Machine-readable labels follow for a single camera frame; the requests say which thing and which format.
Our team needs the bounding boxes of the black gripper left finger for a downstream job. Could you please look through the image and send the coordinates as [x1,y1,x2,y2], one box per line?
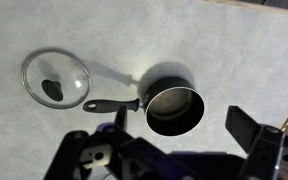
[43,104,198,180]

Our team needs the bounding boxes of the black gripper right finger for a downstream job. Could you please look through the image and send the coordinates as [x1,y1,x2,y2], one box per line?
[224,105,288,180]

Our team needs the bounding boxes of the round glass pot lid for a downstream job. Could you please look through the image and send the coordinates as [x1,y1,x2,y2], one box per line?
[20,47,92,110]

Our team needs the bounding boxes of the black pot with handle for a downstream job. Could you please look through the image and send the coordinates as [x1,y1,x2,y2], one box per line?
[82,76,206,137]

